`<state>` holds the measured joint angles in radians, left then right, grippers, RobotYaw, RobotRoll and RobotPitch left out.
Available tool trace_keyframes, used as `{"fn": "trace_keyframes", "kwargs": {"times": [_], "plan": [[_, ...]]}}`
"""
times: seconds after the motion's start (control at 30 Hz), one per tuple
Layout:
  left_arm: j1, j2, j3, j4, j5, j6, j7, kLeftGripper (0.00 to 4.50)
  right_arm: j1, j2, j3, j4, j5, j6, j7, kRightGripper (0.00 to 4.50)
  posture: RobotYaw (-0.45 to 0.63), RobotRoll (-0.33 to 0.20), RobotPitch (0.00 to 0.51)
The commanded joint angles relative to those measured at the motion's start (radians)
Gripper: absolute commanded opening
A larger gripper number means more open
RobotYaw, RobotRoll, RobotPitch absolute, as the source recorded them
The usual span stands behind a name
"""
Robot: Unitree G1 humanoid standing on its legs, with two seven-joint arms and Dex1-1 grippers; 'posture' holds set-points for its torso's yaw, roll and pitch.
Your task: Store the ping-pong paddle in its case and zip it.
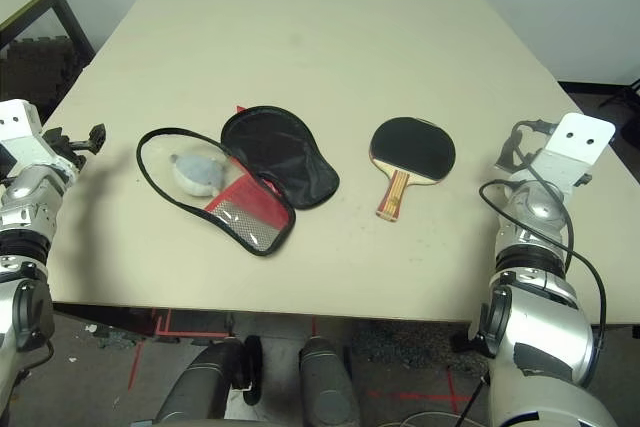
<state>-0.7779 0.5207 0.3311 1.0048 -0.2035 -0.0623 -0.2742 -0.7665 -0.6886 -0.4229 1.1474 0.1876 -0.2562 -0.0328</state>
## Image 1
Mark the grey left robot leg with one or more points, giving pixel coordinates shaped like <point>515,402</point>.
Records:
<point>200,387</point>

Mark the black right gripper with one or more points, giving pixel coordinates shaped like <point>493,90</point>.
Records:
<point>512,152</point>

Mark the grey robot leg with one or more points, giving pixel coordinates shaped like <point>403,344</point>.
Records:
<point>325,387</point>
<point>200,387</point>

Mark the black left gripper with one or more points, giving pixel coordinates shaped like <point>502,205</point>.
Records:
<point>67,144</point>

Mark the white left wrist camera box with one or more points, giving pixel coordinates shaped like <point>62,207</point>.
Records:
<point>20,119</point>

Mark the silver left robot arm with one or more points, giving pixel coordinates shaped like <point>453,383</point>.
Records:
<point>25,202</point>

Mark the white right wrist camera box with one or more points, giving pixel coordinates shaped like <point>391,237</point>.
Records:
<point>580,134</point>

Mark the dark foam puzzle mat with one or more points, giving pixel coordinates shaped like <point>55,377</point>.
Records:
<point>30,67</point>

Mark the grey-blue plush charm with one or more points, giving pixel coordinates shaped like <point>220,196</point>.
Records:
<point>197,172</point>

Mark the black stand base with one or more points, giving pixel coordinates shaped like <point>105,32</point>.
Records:
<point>631,112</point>

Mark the black wooden ping-pong paddle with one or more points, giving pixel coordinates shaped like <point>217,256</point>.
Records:
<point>415,147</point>

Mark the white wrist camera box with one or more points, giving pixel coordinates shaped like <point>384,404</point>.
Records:
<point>580,134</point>
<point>20,119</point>

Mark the beige black-framed side table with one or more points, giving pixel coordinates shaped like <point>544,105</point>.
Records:
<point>22,4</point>

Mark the black red paddle case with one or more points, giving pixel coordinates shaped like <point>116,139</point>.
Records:
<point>290,157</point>

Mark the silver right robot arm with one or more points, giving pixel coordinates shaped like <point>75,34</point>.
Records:
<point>540,317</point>

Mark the grey right robot leg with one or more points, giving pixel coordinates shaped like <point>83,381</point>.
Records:
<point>325,387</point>

